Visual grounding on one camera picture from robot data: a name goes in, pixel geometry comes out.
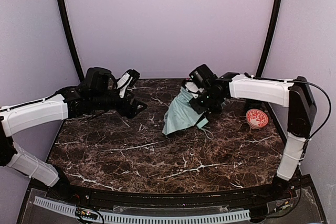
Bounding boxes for black front table rail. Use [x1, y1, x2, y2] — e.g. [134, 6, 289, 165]
[64, 175, 315, 210]

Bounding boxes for black left corner post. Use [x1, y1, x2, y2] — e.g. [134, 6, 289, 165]
[57, 0, 85, 82]

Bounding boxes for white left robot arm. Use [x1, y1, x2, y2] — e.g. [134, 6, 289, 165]
[1, 67, 147, 188]

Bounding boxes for black right corner post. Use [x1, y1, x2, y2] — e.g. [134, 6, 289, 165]
[255, 0, 281, 77]

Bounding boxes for black and mint umbrella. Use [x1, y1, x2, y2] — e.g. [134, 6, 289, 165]
[162, 87, 214, 140]

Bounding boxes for black corner post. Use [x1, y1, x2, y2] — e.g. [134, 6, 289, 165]
[57, 0, 85, 82]
[255, 0, 281, 77]

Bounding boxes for orange patterned ceramic bowl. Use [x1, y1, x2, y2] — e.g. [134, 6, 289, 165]
[246, 109, 269, 129]

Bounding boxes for grey slotted cable duct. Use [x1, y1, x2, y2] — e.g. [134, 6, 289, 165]
[33, 196, 250, 223]

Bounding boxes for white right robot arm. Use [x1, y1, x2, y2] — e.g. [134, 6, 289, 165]
[182, 64, 317, 181]

